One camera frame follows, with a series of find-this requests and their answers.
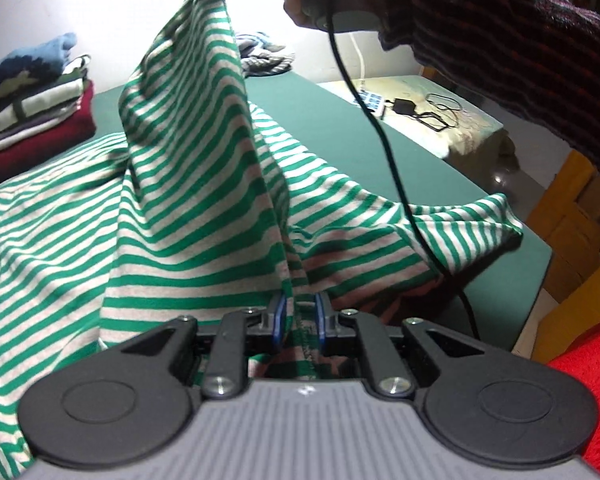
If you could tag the white power strip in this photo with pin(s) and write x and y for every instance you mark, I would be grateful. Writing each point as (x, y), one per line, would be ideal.
(370, 101)

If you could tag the red fleece cloth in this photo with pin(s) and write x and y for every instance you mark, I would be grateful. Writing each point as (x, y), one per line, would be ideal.
(590, 385)

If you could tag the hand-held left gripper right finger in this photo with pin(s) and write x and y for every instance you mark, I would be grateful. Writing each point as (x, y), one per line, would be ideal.
(322, 322)

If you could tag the green white folded shirt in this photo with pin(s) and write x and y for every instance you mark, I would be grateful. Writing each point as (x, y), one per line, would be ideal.
(35, 102)

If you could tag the dark red folded sweater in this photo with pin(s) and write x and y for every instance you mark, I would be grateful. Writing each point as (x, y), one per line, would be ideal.
(45, 147)

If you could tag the cardboard boxes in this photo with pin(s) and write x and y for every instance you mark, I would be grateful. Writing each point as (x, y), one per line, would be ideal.
(570, 220)

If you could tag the crumpled grey plaid garment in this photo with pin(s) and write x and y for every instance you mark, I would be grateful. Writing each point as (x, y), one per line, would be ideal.
(267, 57)

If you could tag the blue patterned folded sweater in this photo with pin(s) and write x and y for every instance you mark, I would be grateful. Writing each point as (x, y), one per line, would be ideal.
(20, 67)

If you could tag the white folded garment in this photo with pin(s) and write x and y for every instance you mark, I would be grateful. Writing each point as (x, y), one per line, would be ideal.
(15, 132)

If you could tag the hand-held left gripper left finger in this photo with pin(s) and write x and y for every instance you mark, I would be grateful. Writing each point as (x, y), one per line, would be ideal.
(278, 322)

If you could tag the person's right forearm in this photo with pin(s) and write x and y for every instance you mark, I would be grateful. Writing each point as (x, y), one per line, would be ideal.
(505, 35)

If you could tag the green white striped shirt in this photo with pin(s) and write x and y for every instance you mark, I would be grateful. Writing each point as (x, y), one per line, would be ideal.
(180, 185)

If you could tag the black charger adapter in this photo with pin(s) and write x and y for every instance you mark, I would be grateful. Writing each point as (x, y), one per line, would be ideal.
(404, 107)

